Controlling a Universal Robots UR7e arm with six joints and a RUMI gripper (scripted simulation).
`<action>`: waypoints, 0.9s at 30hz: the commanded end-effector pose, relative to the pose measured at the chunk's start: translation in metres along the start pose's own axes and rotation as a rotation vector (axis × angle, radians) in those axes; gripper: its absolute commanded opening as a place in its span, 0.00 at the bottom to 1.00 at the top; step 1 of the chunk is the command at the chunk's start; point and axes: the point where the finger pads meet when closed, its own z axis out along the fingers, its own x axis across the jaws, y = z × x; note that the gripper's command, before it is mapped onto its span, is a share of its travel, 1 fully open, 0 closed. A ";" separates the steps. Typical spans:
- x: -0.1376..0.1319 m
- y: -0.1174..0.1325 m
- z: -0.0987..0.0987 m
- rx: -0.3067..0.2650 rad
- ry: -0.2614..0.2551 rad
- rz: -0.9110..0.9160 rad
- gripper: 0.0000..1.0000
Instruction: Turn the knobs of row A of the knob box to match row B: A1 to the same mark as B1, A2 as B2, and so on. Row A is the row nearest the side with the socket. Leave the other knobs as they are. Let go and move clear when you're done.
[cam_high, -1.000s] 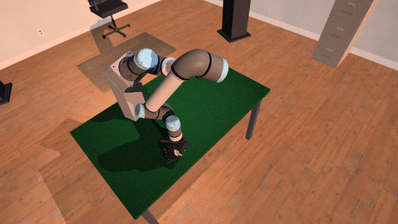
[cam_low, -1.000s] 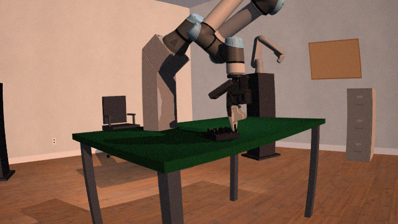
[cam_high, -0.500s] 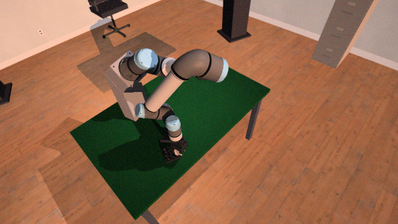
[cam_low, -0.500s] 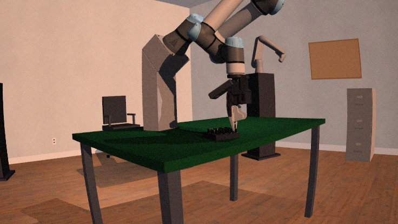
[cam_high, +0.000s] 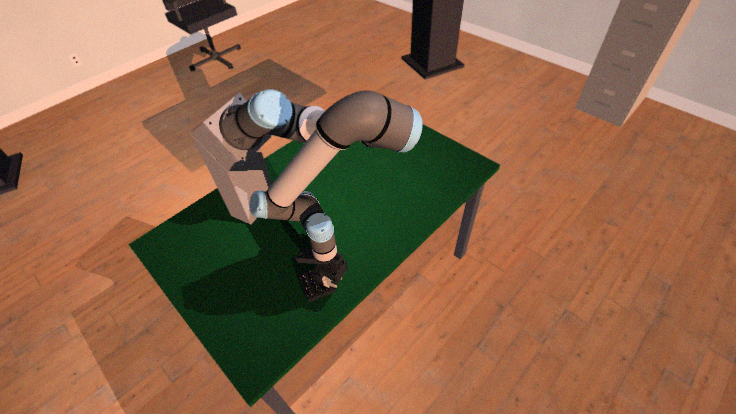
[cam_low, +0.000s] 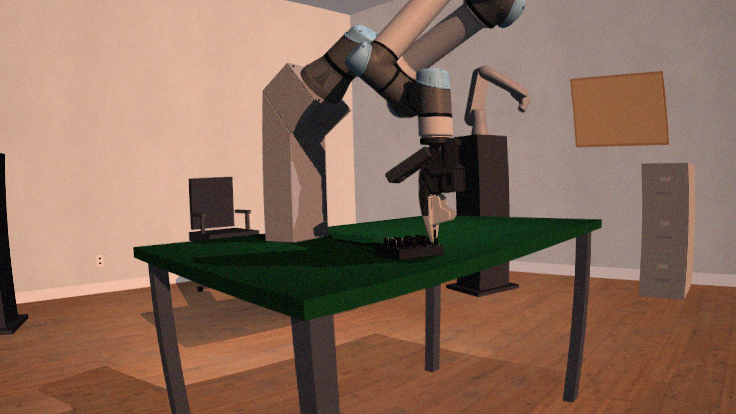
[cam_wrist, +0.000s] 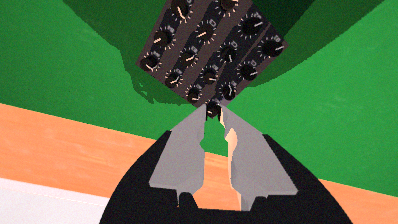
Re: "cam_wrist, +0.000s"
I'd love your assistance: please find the dark grey knob box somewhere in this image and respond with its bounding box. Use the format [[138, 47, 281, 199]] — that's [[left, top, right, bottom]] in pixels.
[[135, 0, 289, 119]]

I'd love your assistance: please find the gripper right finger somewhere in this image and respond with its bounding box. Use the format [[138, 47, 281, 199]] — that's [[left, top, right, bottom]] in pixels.
[[217, 104, 353, 224]]

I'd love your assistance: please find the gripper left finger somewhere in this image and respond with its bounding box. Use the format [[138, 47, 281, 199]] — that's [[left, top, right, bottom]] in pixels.
[[99, 104, 208, 224]]

